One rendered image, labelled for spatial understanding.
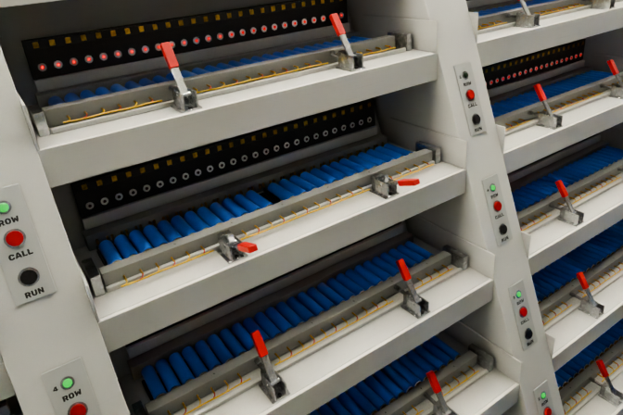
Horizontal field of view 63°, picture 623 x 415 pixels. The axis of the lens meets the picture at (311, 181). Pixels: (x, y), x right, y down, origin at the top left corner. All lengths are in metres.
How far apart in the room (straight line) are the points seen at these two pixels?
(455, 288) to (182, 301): 0.47
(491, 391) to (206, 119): 0.68
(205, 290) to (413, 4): 0.57
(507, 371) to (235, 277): 0.57
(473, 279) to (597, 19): 0.63
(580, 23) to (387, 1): 0.44
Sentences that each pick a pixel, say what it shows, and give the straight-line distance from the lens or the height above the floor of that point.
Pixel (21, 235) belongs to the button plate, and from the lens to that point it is 0.61.
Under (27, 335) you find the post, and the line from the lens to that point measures 0.63.
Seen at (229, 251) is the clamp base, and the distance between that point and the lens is 0.66.
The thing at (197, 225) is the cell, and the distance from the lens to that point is 0.73.
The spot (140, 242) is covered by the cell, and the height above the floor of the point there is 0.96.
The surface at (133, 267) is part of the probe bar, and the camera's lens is 0.68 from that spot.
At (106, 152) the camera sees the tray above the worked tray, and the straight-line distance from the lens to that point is 0.63.
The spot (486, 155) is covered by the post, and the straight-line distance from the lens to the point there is 0.93.
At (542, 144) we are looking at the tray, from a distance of 1.06.
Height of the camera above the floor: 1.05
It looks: 7 degrees down
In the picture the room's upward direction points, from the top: 16 degrees counter-clockwise
